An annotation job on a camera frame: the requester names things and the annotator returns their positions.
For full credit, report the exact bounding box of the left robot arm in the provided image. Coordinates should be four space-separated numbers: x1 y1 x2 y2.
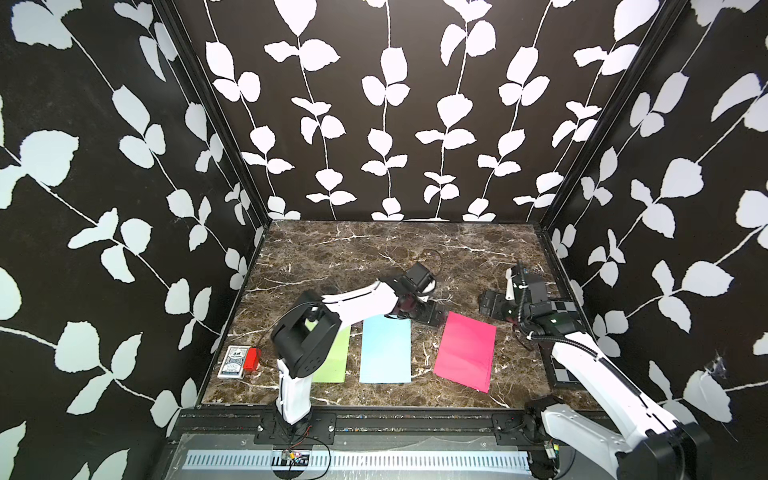
270 262 446 426

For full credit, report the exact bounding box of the light blue paper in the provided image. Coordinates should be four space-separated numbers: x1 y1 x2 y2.
359 315 412 384

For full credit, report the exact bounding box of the small circuit board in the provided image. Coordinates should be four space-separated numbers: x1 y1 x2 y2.
272 450 311 471

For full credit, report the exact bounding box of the large magenta paper sheet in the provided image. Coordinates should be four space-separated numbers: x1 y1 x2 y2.
433 312 496 393

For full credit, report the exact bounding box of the checkerboard calibration plate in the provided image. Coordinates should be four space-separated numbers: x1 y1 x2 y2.
552 359 579 388

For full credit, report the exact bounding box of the white perforated rail strip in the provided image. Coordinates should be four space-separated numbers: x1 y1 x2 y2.
181 449 531 475

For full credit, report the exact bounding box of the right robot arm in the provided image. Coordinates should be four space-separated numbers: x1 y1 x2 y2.
478 276 714 479

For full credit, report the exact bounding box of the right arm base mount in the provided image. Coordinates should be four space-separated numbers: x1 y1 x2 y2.
491 410 566 448

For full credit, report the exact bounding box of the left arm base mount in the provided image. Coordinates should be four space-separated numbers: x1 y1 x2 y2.
254 410 337 448

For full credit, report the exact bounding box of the red small box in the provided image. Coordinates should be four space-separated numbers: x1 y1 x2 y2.
243 347 261 372

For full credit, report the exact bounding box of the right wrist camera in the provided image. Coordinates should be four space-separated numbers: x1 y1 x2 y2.
504 262 531 304

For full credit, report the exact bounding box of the playing card deck box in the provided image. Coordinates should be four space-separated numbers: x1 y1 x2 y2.
217 345 250 379

